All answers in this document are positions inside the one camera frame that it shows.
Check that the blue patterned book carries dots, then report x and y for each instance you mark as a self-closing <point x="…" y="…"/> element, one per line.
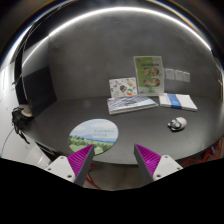
<point x="129" y="104"/>

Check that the round landscape mouse pad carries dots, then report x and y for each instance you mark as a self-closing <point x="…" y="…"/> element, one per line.
<point x="101" y="133"/>

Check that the white and black computer mouse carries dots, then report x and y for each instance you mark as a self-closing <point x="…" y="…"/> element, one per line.
<point x="177" y="124"/>

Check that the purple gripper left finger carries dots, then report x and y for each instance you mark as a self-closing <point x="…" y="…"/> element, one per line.
<point x="75" y="167"/>

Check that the white and blue box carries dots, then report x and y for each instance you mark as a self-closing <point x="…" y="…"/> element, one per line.
<point x="177" y="101"/>

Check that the black monitor screen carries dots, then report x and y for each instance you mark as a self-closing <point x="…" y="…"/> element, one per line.
<point x="39" y="90"/>

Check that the white wall socket plate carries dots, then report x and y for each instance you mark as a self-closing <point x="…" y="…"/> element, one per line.
<point x="170" y="74"/>
<point x="179" y="75"/>
<point x="186" y="76"/>

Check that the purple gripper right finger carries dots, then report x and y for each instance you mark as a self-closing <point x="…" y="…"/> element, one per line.
<point x="153" y="166"/>

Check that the green standing poster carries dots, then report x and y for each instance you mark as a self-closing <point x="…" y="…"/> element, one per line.
<point x="150" y="75"/>

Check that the white illustrated card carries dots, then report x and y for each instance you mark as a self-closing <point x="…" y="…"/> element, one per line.
<point x="123" y="87"/>

